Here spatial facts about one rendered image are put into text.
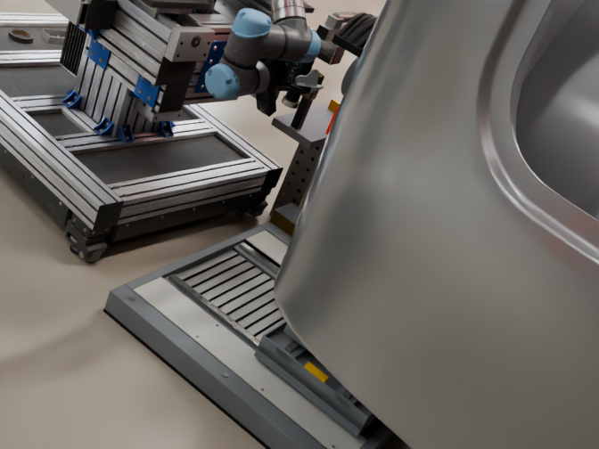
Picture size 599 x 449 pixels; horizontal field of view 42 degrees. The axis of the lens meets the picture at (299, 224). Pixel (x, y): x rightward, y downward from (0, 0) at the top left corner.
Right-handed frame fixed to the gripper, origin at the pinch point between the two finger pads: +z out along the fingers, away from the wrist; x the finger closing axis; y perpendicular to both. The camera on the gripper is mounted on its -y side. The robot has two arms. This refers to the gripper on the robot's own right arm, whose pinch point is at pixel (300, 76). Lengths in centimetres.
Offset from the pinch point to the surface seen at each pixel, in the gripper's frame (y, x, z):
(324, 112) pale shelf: -38, 27, 81
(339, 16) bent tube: 17.9, -3.6, -0.1
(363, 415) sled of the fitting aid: -67, -57, -8
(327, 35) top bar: 13.7, -4.5, -3.8
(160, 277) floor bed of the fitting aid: -75, 16, -5
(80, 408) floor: -83, -5, -53
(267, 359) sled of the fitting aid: -72, -27, -8
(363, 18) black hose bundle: 20.2, -9.5, 0.2
